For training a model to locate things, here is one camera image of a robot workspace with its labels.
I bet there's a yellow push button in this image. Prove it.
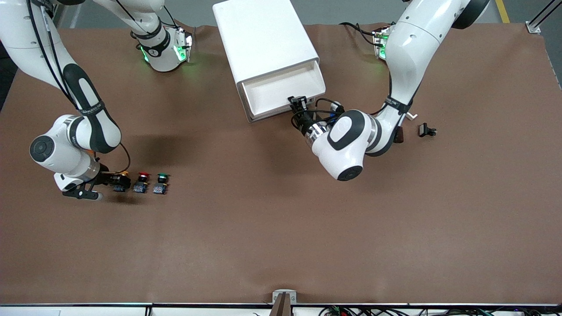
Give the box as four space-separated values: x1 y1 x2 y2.
113 171 131 193

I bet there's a metal clamp at table edge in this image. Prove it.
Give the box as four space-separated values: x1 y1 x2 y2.
269 293 293 316

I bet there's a white drawer cabinet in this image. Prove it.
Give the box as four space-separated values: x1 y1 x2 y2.
213 0 320 123

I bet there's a white plastic drawer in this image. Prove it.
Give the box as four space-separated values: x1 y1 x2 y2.
239 61 326 123

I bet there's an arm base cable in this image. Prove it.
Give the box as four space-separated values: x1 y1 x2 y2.
339 21 382 47
160 5 196 31

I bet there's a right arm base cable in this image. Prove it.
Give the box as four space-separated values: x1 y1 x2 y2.
160 5 196 31

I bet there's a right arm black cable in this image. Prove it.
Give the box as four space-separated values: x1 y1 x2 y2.
26 0 131 174

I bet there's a tangled cable bundle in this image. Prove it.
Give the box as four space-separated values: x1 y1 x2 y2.
318 305 562 316

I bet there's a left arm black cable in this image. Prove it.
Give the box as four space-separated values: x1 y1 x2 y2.
290 72 393 132

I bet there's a left arm base cable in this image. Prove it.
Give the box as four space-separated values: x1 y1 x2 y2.
339 21 382 47

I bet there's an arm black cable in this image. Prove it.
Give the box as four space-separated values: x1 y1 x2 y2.
290 72 393 132
26 0 131 174

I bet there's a green push button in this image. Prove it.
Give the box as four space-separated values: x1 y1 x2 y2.
153 172 170 195

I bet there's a white table edge rail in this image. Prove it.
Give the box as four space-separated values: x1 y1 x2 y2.
0 302 562 316

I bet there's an aluminium corner bracket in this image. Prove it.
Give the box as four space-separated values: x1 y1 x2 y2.
526 0 562 35

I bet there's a red push button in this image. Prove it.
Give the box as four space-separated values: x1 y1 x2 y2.
133 171 151 194

